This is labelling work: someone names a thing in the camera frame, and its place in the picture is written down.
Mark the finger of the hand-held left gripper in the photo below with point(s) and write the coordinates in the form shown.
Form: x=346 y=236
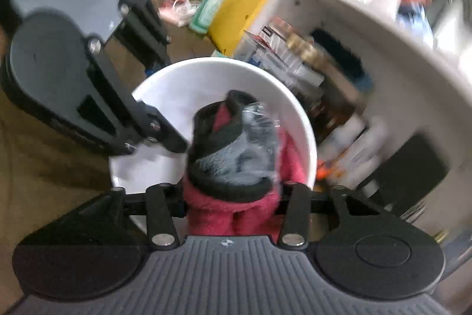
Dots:
x=147 y=38
x=162 y=128

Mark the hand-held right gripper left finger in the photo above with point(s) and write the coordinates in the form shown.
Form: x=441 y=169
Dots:
x=160 y=211

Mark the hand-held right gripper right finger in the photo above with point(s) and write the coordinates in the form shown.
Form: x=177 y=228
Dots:
x=295 y=215

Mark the white bowl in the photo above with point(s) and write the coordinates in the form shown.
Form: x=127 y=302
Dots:
x=184 y=90

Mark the pink cloth with black trim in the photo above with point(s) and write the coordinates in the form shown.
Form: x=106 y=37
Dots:
x=221 y=211

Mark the green label bottle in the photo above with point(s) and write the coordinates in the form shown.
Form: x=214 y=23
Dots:
x=208 y=10

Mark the yellow plastic bin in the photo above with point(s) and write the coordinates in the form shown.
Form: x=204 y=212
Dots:
x=243 y=8

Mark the brown desk mat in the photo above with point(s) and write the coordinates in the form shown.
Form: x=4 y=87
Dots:
x=44 y=182

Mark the clear plastic storage box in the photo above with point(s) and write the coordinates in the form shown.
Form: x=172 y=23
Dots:
x=280 y=64

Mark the gold round tin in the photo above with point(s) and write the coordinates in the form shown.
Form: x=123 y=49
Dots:
x=300 y=45

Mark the black bristle brush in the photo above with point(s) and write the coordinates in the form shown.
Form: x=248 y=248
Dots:
x=339 y=49

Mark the white shelf unit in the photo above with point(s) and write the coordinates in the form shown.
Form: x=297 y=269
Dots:
x=405 y=53

